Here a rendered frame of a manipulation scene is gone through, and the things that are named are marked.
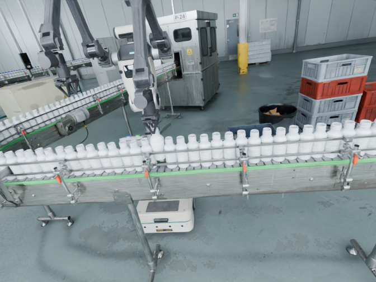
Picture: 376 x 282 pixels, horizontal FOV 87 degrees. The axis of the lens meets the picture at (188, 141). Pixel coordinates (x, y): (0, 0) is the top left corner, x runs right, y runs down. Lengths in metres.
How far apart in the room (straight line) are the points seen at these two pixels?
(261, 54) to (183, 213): 9.22
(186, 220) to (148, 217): 0.33
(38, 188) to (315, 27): 14.00
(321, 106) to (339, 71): 0.44
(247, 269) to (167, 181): 1.04
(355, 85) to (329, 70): 0.44
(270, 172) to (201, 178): 0.34
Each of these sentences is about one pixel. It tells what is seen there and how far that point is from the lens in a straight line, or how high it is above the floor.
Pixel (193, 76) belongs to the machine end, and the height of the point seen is 0.79.
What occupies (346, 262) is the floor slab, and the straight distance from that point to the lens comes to 2.04.
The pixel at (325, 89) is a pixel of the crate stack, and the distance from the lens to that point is 3.08.
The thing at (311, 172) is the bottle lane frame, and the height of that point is 0.94.
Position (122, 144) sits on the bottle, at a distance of 1.04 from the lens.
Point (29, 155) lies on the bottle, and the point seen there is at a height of 1.14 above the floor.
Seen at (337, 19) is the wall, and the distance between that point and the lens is 14.73.
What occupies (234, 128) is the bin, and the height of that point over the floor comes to 0.93.
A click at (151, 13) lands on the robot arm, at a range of 1.22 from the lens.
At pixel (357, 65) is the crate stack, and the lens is 3.23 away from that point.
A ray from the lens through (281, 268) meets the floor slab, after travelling 1.86.
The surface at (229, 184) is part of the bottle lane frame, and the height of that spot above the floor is 0.90.
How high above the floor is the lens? 1.59
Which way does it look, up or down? 28 degrees down
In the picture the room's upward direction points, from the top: 8 degrees counter-clockwise
